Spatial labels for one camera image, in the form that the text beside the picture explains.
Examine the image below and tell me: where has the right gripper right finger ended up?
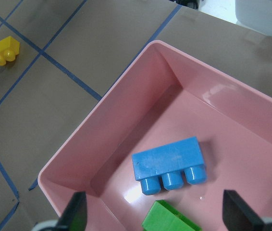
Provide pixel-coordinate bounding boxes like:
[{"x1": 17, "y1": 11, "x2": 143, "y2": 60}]
[{"x1": 223, "y1": 190, "x2": 267, "y2": 231}]

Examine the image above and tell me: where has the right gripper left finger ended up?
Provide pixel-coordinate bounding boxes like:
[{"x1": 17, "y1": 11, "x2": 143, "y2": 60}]
[{"x1": 56, "y1": 192, "x2": 87, "y2": 231}]

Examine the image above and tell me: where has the green toy block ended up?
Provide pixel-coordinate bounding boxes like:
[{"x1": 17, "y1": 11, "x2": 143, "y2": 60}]
[{"x1": 142, "y1": 200, "x2": 202, "y2": 231}]

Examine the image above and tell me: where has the blue toy block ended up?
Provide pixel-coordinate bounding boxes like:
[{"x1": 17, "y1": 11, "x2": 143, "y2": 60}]
[{"x1": 132, "y1": 137, "x2": 207, "y2": 195}]

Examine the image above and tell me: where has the pink plastic box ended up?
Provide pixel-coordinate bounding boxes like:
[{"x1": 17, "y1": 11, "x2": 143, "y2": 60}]
[{"x1": 38, "y1": 40, "x2": 272, "y2": 231}]

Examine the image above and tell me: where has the yellow toy block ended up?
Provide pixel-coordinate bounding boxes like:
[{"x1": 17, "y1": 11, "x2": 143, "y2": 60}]
[{"x1": 0, "y1": 36, "x2": 20, "y2": 66}]

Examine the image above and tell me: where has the white plastic container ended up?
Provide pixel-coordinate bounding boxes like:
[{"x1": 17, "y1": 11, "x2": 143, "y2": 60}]
[{"x1": 235, "y1": 0, "x2": 272, "y2": 36}]

